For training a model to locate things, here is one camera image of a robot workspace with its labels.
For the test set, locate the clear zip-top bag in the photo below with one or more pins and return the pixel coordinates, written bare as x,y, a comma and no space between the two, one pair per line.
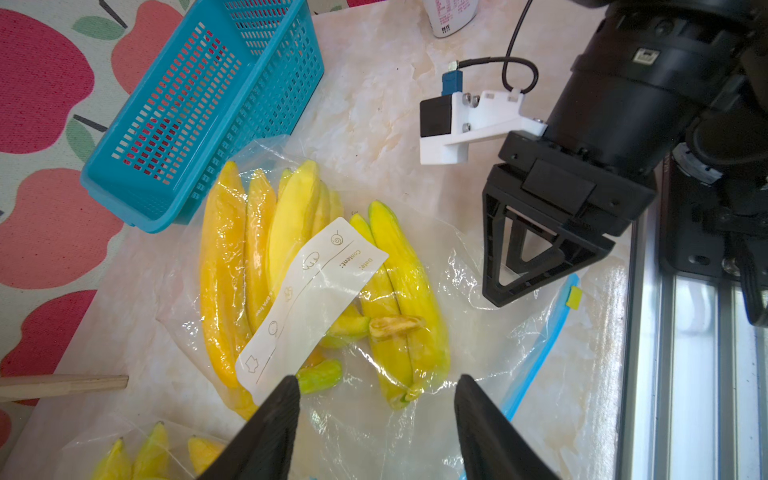
349,431
79,457

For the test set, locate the wooden two-tier shelf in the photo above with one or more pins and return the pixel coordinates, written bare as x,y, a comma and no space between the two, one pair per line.
24,388

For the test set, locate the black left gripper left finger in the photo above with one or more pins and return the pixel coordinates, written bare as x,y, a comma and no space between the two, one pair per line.
264,446

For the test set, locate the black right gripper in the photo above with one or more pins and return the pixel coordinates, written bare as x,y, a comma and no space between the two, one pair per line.
550,185

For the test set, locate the teal plastic basket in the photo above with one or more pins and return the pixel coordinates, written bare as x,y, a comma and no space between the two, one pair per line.
231,73

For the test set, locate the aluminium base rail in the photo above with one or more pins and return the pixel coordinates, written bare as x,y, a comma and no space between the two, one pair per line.
694,392

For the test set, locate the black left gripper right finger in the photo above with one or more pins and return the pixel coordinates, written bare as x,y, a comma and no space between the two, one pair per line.
490,446

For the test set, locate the yellow banana bunch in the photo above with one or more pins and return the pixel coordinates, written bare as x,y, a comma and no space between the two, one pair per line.
154,459
285,278

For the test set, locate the white bottle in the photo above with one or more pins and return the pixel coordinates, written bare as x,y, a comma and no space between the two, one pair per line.
447,17

